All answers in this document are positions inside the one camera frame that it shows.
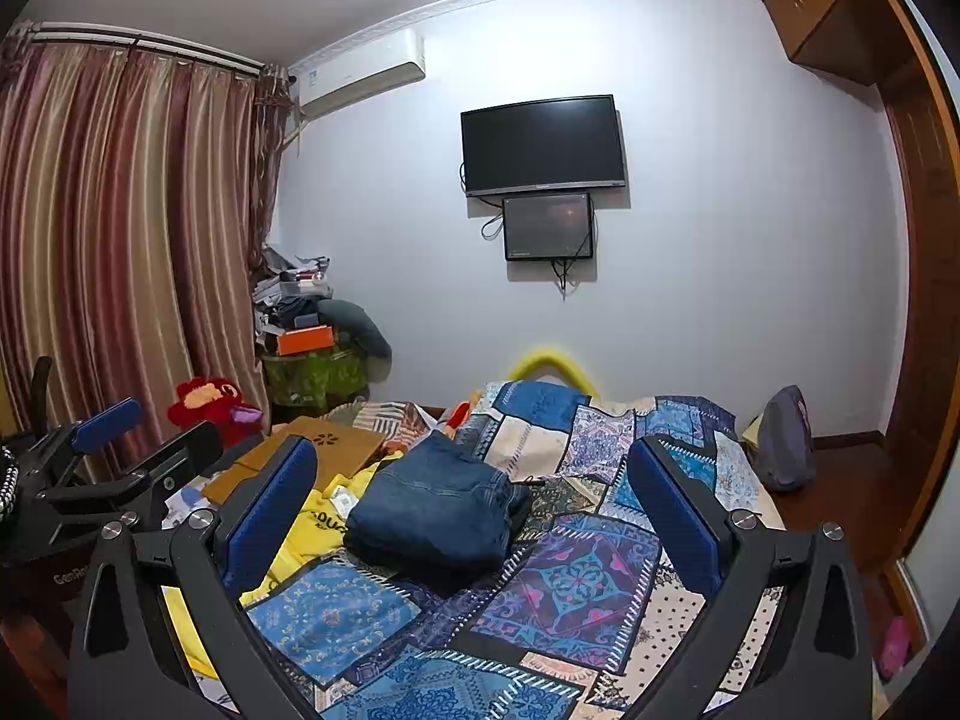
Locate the grey backpack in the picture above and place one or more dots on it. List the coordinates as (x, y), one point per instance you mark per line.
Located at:
(784, 442)

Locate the striped brown curtain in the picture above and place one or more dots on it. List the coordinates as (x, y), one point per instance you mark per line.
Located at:
(112, 240)

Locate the black wall television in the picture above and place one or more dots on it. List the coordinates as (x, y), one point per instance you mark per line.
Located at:
(544, 142)

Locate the blue patchwork blanket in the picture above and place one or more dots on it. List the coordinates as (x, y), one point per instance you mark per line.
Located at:
(585, 577)

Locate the orange box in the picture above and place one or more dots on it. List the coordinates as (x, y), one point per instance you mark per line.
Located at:
(304, 340)

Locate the brown cardboard box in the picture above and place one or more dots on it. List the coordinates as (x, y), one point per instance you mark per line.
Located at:
(315, 442)

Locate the white air conditioner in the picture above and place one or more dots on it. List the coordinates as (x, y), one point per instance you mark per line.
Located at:
(360, 75)

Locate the green patterned box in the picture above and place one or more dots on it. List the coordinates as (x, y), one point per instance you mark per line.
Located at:
(315, 382)

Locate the pile of clutter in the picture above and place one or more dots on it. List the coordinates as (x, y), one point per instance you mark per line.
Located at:
(289, 285)

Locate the red plush toy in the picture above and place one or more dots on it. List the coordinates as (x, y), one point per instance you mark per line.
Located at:
(210, 405)

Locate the yellow printed garment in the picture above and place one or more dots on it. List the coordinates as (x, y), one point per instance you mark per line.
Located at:
(315, 532)

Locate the yellow hoop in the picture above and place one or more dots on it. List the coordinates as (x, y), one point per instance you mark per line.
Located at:
(555, 364)

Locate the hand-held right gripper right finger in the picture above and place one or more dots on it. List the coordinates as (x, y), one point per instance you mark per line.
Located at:
(675, 517)

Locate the curtain rod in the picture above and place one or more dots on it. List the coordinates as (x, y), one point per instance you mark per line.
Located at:
(150, 41)

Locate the wooden door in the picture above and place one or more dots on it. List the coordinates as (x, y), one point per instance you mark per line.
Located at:
(919, 315)

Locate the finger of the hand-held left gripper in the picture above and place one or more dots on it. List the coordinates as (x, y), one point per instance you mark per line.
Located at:
(172, 457)
(109, 420)

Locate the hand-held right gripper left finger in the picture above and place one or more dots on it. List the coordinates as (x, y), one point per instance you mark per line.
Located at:
(270, 510)

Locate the pink slipper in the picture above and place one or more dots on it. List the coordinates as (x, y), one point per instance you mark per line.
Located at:
(894, 649)

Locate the wooden overhead cabinet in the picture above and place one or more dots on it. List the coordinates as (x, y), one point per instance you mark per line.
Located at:
(832, 0)

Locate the blue denim jacket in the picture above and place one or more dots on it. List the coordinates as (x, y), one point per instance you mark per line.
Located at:
(435, 502)

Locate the small black wall monitor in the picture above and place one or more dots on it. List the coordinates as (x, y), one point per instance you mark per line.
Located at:
(547, 226)

